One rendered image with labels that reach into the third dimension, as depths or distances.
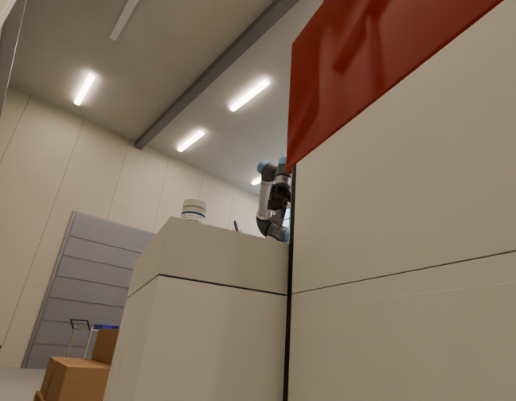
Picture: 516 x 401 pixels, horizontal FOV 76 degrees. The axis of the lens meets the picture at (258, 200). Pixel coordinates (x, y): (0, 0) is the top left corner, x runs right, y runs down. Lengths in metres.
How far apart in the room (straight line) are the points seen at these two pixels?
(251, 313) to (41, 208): 8.10
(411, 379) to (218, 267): 0.48
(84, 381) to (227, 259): 2.44
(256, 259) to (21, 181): 8.22
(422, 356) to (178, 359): 0.49
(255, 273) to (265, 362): 0.22
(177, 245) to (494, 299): 0.63
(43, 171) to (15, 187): 0.66
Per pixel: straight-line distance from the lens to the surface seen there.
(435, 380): 0.60
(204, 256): 0.86
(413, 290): 0.63
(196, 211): 0.96
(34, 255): 8.59
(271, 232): 1.91
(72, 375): 3.17
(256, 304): 0.90
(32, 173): 9.01
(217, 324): 0.85
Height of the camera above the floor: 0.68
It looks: 24 degrees up
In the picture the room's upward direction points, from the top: 5 degrees clockwise
